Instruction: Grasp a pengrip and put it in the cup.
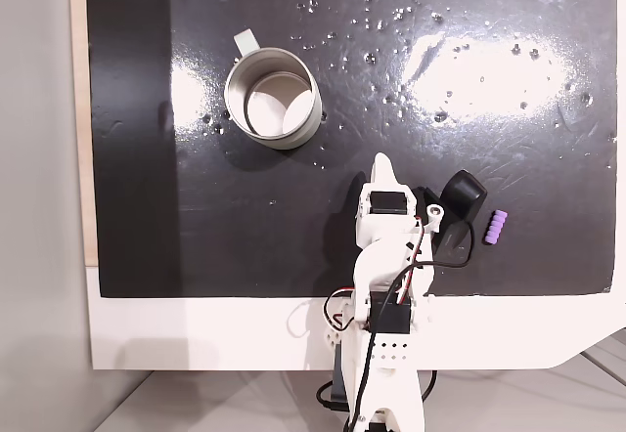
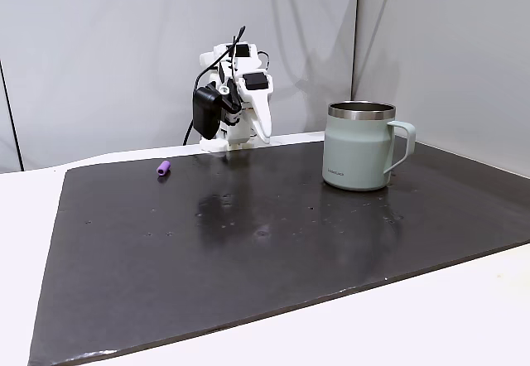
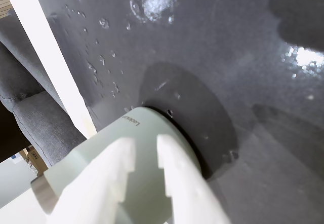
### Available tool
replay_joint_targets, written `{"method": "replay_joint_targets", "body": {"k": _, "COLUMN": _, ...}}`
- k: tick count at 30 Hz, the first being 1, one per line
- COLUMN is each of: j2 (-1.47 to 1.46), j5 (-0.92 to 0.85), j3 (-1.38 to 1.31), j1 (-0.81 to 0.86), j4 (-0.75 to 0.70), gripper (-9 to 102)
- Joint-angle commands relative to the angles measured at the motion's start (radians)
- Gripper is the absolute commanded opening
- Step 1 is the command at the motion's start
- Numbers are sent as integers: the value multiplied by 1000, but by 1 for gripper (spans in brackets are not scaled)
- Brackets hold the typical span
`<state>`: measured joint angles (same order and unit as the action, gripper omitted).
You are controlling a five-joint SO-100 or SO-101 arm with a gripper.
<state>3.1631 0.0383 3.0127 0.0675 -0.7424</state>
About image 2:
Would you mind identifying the pale green steel-rimmed mug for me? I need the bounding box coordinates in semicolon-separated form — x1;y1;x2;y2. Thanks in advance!
321;100;417;193

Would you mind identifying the black camera cable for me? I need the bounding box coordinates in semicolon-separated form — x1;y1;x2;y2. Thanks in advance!
193;26;246;94

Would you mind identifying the black oval camera box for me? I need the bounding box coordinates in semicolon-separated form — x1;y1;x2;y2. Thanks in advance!
192;85;224;140

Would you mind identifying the black table mat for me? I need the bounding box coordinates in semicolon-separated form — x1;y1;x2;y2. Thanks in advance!
27;140;530;366

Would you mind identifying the thin black cable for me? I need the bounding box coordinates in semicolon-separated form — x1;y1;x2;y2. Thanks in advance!
0;60;25;172

